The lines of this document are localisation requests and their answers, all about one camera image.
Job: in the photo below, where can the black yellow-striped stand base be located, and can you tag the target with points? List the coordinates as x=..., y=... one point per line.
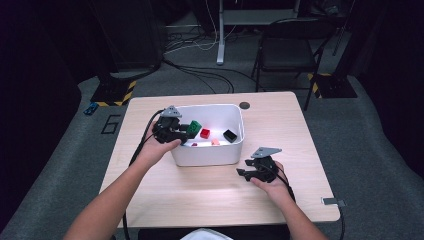
x=333, y=86
x=111, y=91

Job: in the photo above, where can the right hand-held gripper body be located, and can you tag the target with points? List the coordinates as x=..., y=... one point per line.
x=265, y=168

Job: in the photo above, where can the person's left hand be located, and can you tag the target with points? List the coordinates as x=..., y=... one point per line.
x=155, y=151

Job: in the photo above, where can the red toy brick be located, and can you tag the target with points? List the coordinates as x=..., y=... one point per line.
x=205, y=133

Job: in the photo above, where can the grey metal table clamp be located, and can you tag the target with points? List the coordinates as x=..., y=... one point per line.
x=333, y=201

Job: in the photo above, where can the table grommet hole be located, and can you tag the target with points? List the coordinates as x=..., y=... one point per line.
x=244, y=105

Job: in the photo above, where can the small blue object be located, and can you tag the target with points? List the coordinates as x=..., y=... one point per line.
x=90, y=108

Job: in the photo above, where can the person's white shirt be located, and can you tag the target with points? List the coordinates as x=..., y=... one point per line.
x=206, y=234

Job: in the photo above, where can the white desk frame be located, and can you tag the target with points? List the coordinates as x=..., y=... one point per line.
x=220, y=33

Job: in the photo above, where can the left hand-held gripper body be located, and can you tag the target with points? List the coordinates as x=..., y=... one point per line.
x=166, y=130

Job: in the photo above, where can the white plastic bin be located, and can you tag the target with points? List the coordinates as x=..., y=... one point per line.
x=213, y=156

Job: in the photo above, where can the black folding chair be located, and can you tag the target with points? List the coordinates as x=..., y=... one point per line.
x=286, y=53

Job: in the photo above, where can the black toy brick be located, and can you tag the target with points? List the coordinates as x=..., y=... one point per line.
x=230, y=135

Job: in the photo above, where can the green toy brick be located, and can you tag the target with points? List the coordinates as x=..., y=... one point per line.
x=194, y=127

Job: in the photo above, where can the person's right hand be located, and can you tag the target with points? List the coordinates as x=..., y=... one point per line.
x=276, y=191

